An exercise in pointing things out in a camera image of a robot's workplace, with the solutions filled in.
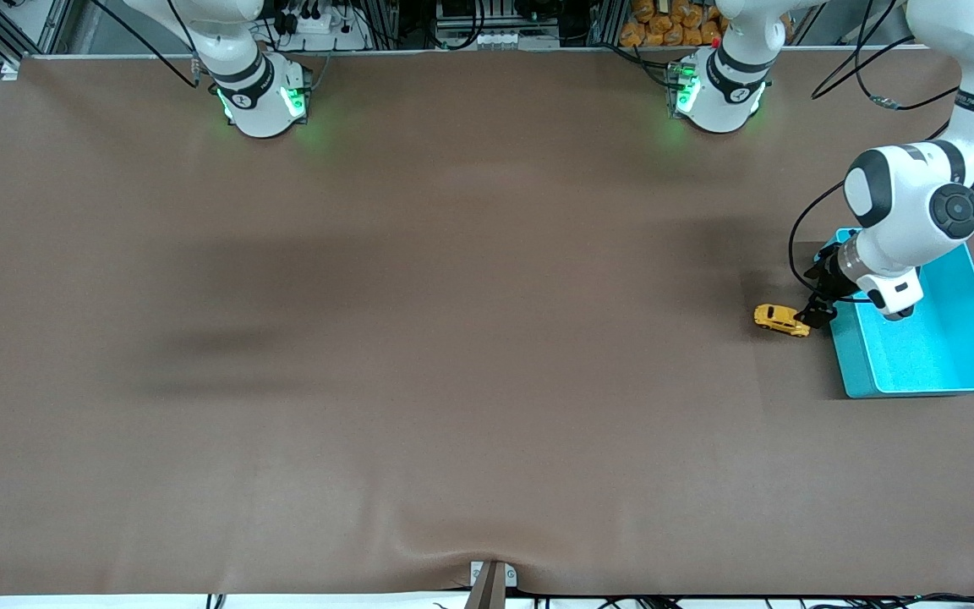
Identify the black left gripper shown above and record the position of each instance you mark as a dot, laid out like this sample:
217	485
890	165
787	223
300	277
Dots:
826	280

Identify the yellow beetle toy car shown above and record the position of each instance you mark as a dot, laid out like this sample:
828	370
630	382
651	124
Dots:
780	320

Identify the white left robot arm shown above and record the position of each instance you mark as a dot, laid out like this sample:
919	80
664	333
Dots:
910	194

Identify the teal plastic bin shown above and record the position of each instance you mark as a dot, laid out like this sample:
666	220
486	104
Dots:
943	364

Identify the orange round items pile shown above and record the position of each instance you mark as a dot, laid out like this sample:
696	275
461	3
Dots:
664	30

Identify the brown table mat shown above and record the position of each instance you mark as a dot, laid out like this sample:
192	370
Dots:
487	381

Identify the white terminal block row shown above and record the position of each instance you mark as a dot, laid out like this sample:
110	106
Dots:
495	38

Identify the white power strip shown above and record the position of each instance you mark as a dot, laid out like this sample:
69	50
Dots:
326	25

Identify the metal table clamp bracket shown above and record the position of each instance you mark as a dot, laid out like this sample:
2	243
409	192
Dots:
491	588

